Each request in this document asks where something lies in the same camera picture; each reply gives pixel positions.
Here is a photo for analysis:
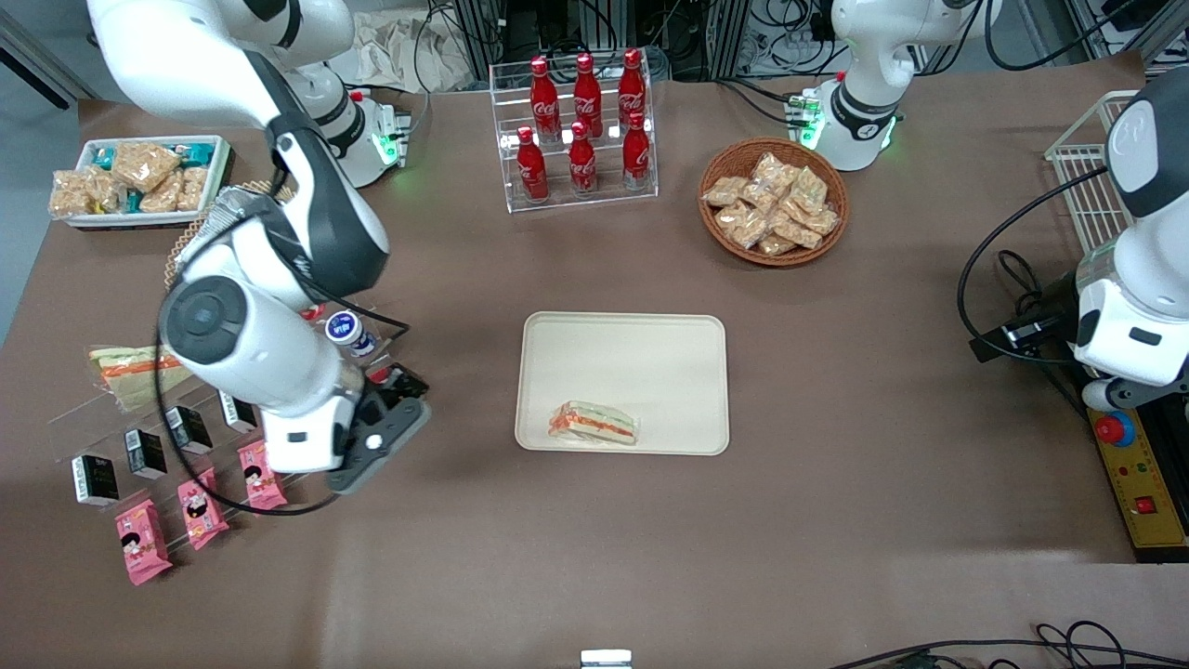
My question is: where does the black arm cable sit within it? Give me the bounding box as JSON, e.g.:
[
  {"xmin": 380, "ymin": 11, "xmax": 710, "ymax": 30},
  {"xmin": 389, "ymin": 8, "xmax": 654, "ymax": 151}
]
[
  {"xmin": 956, "ymin": 165, "xmax": 1113, "ymax": 365},
  {"xmin": 154, "ymin": 212, "xmax": 412, "ymax": 518}
]

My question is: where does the clear acrylic step display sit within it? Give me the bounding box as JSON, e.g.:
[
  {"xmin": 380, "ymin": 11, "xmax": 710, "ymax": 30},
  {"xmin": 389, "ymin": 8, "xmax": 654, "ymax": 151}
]
[{"xmin": 46, "ymin": 305, "xmax": 425, "ymax": 523}]

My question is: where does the yellow emergency stop box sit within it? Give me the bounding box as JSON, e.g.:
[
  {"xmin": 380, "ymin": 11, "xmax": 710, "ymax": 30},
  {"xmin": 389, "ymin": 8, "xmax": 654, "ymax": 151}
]
[{"xmin": 1086, "ymin": 407, "xmax": 1189, "ymax": 560}]

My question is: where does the beige rectangular tray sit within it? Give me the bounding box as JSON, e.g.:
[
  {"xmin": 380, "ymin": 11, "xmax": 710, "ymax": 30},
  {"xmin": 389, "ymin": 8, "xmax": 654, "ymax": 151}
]
[{"xmin": 514, "ymin": 311, "xmax": 731, "ymax": 457}]

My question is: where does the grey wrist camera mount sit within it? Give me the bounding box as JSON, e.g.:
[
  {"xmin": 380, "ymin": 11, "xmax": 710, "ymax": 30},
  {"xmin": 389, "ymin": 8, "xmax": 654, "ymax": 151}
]
[
  {"xmin": 327, "ymin": 398, "xmax": 434, "ymax": 495},
  {"xmin": 1081, "ymin": 375, "xmax": 1189, "ymax": 415}
]

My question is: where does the beige crumpled cloth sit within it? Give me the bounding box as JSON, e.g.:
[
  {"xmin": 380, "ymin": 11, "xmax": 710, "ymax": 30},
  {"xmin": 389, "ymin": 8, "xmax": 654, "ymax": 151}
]
[{"xmin": 334, "ymin": 7, "xmax": 477, "ymax": 95}]

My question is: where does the silver foil container stack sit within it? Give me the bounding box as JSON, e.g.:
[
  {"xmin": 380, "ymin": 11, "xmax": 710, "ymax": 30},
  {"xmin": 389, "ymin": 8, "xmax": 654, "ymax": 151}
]
[{"xmin": 190, "ymin": 184, "xmax": 280, "ymax": 244}]

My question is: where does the light woven basket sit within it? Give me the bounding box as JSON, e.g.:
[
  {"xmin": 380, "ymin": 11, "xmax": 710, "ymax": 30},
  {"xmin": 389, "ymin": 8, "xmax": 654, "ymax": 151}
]
[{"xmin": 164, "ymin": 180, "xmax": 284, "ymax": 284}]

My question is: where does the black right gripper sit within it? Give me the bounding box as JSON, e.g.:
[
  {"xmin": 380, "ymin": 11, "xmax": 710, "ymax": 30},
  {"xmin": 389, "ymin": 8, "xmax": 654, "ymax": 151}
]
[{"xmin": 358, "ymin": 363, "xmax": 431, "ymax": 412}]

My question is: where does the blue-lid yogurt cup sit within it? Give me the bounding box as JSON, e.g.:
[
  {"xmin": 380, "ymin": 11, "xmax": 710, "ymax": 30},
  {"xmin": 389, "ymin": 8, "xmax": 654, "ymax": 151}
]
[{"xmin": 324, "ymin": 310, "xmax": 378, "ymax": 361}]

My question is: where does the plastic-wrapped triangle sandwich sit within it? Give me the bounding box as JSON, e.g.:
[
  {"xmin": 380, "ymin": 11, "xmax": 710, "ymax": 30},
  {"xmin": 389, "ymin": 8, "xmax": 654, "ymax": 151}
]
[
  {"xmin": 547, "ymin": 400, "xmax": 640, "ymax": 448},
  {"xmin": 88, "ymin": 345, "xmax": 187, "ymax": 413}
]

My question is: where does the white rectangular snack bin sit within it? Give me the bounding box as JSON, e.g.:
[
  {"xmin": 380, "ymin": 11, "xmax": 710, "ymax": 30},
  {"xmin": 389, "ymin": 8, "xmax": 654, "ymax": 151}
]
[{"xmin": 67, "ymin": 136, "xmax": 234, "ymax": 230}]

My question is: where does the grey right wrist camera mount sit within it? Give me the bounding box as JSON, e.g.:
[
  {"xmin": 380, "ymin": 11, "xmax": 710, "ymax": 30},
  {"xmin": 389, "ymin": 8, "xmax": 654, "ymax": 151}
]
[{"xmin": 327, "ymin": 398, "xmax": 434, "ymax": 495}]

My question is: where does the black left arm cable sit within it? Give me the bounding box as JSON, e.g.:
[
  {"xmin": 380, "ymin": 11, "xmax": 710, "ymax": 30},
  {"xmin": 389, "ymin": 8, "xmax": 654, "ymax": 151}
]
[{"xmin": 956, "ymin": 165, "xmax": 1113, "ymax": 365}]

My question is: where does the small black carton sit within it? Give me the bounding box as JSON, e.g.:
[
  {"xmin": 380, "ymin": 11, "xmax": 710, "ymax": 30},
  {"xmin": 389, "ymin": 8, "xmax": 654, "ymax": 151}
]
[
  {"xmin": 124, "ymin": 429, "xmax": 169, "ymax": 480},
  {"xmin": 72, "ymin": 453, "xmax": 121, "ymax": 508},
  {"xmin": 164, "ymin": 406, "xmax": 214, "ymax": 457},
  {"xmin": 217, "ymin": 389, "xmax": 259, "ymax": 436}
]

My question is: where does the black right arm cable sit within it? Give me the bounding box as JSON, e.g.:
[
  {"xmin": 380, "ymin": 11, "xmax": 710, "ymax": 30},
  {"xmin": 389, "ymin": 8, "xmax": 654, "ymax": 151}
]
[{"xmin": 154, "ymin": 212, "xmax": 412, "ymax": 518}]

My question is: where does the pink snack packet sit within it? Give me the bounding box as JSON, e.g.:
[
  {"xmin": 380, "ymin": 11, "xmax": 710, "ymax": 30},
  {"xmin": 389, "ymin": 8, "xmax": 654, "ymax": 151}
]
[
  {"xmin": 114, "ymin": 499, "xmax": 175, "ymax": 587},
  {"xmin": 176, "ymin": 466, "xmax": 231, "ymax": 552},
  {"xmin": 237, "ymin": 440, "xmax": 290, "ymax": 513}
]

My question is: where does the red cola bottle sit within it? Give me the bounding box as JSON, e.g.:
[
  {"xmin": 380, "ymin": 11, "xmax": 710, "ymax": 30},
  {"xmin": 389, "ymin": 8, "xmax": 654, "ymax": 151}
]
[
  {"xmin": 621, "ymin": 111, "xmax": 652, "ymax": 190},
  {"xmin": 529, "ymin": 57, "xmax": 562, "ymax": 142},
  {"xmin": 568, "ymin": 121, "xmax": 599, "ymax": 197},
  {"xmin": 516, "ymin": 126, "xmax": 550, "ymax": 203},
  {"xmin": 572, "ymin": 53, "xmax": 604, "ymax": 138},
  {"xmin": 617, "ymin": 48, "xmax": 647, "ymax": 129}
]

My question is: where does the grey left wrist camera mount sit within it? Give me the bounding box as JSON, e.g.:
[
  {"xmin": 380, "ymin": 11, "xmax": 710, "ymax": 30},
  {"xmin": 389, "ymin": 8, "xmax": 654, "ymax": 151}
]
[{"xmin": 1081, "ymin": 375, "xmax": 1189, "ymax": 415}]

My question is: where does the white wire basket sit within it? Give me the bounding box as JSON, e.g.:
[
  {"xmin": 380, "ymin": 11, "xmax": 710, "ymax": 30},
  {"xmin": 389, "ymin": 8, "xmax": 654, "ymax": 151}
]
[{"xmin": 1044, "ymin": 89, "xmax": 1143, "ymax": 257}]

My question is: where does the brown round wicker basket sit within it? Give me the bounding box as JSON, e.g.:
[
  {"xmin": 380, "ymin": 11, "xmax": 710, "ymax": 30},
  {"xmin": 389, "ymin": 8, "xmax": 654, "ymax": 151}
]
[{"xmin": 698, "ymin": 138, "xmax": 851, "ymax": 269}]

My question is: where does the clear acrylic bottle rack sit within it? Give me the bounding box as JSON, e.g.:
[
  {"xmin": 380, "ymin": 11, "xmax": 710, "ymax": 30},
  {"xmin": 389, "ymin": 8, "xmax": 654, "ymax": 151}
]
[{"xmin": 489, "ymin": 48, "xmax": 660, "ymax": 216}]

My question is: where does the black floor cable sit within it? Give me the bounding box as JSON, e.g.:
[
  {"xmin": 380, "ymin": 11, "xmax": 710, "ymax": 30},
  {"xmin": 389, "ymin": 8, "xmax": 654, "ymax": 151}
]
[{"xmin": 825, "ymin": 621, "xmax": 1189, "ymax": 669}]

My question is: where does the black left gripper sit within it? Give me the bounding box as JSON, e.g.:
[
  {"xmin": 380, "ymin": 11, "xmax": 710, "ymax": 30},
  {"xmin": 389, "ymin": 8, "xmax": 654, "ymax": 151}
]
[{"xmin": 970, "ymin": 275, "xmax": 1081, "ymax": 365}]

